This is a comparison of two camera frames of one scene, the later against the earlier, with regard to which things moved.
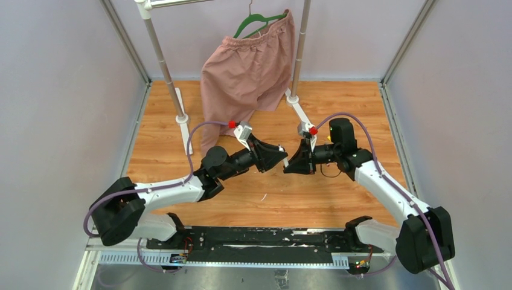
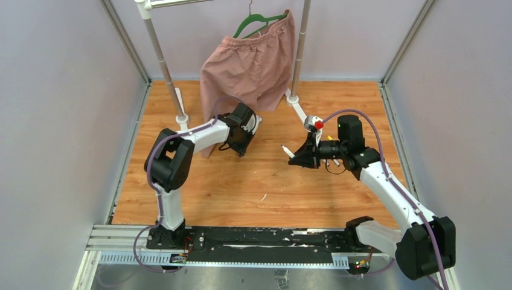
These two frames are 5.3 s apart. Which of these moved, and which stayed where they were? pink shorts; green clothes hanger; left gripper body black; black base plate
Moved: left gripper body black
Stayed: black base plate; green clothes hanger; pink shorts
